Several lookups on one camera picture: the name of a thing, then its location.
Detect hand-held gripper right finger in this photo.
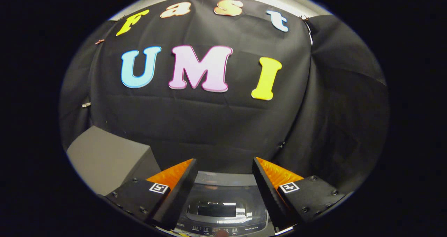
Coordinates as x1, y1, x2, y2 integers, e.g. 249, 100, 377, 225
252, 157, 346, 230

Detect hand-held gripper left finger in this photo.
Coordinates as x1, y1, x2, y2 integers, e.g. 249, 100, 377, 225
105, 158, 198, 230

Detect grey washing machine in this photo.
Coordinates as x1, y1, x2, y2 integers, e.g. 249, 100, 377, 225
168, 171, 280, 237

